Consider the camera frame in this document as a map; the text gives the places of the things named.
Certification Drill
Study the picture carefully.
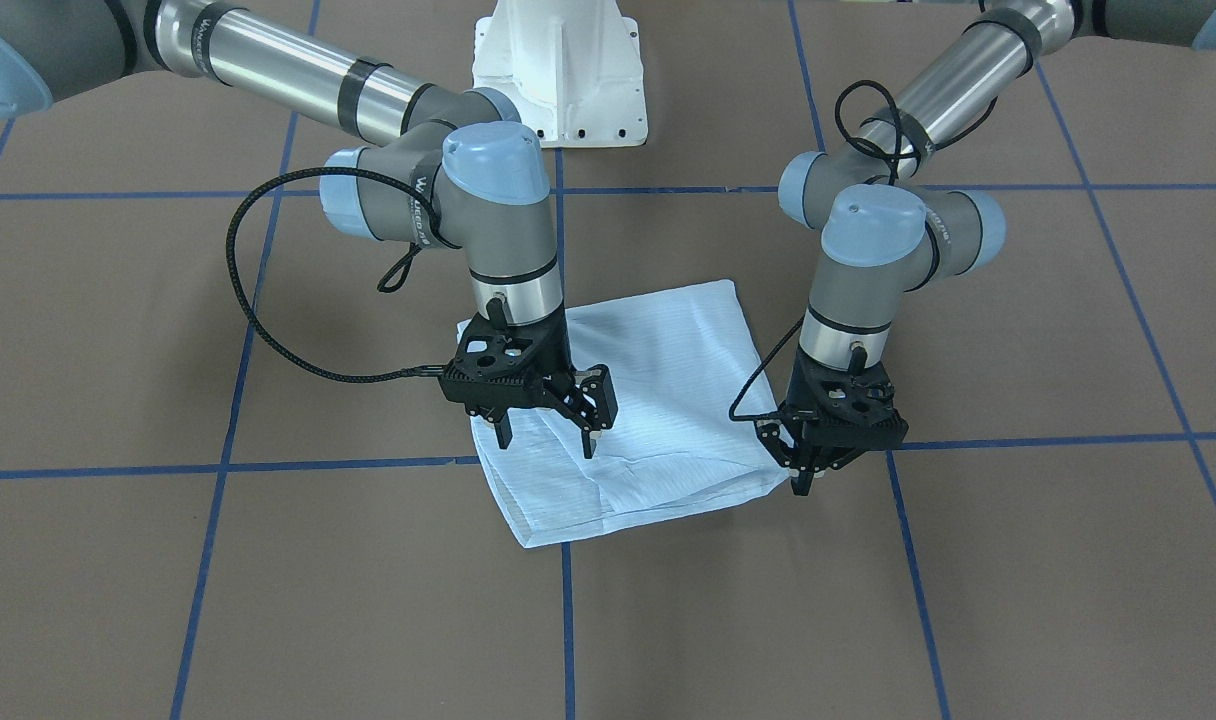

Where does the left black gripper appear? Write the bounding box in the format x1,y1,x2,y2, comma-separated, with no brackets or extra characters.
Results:
756,348,908,496

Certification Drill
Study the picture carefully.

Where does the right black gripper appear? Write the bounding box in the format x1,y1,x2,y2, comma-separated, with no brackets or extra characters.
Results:
438,305,618,460

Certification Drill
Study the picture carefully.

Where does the light blue button shirt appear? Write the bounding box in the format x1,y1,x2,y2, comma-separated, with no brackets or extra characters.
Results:
471,279,787,549

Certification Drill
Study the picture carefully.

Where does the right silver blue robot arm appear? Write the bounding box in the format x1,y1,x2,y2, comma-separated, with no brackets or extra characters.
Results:
0,1,617,457

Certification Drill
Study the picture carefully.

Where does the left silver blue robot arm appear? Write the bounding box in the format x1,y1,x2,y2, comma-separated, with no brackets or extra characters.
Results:
748,1,1216,496

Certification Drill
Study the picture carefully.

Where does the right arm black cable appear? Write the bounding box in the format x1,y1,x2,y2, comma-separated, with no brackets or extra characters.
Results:
225,165,465,386

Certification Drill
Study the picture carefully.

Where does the white camera pillar with base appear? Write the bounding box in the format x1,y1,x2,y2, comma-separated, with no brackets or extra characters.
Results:
472,1,649,150

